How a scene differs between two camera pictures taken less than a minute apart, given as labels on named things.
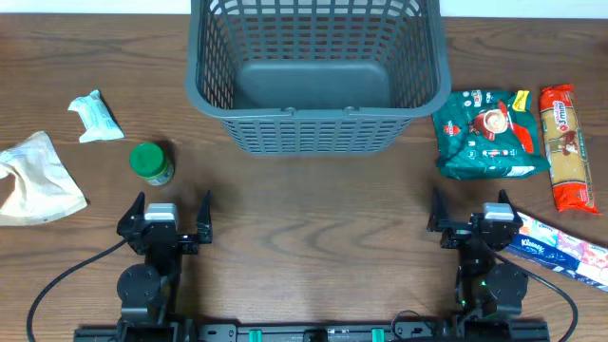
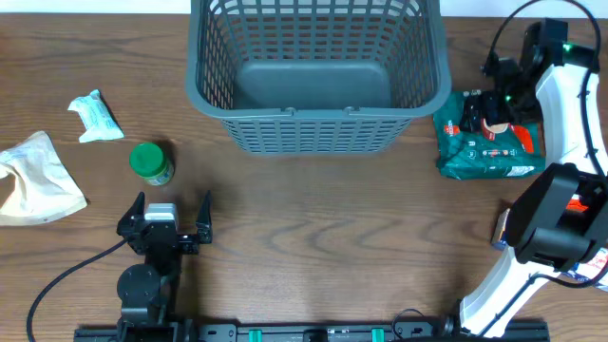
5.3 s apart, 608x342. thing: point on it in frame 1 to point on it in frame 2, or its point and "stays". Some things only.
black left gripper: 135,212 stays
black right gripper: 457,233 to 492,115
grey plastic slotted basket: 310,77 stays
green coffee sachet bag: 486,134 stays
